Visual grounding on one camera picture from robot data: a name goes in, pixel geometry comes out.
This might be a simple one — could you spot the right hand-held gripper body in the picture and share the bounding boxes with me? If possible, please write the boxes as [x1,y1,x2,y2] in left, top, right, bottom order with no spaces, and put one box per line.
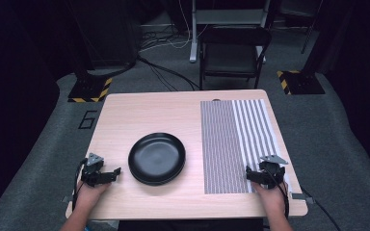
[257,154,289,190]

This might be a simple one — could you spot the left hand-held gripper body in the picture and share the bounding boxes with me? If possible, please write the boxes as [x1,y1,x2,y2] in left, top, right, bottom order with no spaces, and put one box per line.
[80,152,106,183]

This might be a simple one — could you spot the black plate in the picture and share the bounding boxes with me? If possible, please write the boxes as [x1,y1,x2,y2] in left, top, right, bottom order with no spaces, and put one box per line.
[127,132,187,185]
[129,167,186,188]

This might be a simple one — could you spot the person's left hand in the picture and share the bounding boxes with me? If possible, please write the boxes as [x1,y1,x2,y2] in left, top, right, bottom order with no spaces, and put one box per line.
[74,179,112,210]

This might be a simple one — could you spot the person's right hand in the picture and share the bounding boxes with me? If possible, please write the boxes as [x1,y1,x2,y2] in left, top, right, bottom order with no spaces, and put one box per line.
[251,180,287,216]

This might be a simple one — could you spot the grey striped placemat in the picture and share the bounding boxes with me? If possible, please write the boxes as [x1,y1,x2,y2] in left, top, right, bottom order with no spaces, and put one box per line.
[199,98,291,195]

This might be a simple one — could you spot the grey table clamp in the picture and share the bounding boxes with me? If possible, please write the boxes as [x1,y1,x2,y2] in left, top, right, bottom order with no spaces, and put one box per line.
[289,192,316,205]

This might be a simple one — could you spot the black hazard-striped stand base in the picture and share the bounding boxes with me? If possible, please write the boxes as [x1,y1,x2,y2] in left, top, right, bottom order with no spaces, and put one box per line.
[276,69,327,96]
[67,76,114,104]

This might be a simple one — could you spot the black folding chair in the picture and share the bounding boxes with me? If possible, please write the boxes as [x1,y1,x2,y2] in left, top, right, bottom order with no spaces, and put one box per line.
[198,25,273,90]

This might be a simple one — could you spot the black tripod leg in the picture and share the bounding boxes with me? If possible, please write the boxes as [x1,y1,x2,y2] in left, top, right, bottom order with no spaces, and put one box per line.
[300,0,324,55]

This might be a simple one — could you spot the white metal stand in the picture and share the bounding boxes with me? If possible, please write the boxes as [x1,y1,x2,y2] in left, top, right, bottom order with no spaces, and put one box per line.
[189,0,272,64]

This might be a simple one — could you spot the left hand-held gripper black cable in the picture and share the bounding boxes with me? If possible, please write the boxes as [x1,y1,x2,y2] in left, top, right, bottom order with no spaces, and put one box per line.
[71,157,89,213]

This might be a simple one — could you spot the hand-held gripper black cable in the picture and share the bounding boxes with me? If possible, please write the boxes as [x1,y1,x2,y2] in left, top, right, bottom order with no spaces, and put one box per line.
[261,166,291,220]
[71,157,89,213]

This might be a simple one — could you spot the right hand-held gripper black cable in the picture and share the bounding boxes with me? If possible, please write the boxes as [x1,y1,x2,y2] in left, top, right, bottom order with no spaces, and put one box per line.
[261,166,291,220]

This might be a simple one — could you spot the black cable at table clamp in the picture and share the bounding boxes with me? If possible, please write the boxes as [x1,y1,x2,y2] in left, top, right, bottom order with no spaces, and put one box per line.
[300,186,343,231]

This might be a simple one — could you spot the thick black floor cable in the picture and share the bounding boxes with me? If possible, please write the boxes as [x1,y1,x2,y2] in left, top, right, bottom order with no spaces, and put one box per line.
[87,55,142,80]

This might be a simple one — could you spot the thin black floor cable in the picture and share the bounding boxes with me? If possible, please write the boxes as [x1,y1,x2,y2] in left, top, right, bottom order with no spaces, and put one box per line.
[137,57,201,92]

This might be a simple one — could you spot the white floor cables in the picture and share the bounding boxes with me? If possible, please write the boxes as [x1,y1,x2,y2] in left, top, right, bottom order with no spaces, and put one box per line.
[140,0,195,52]

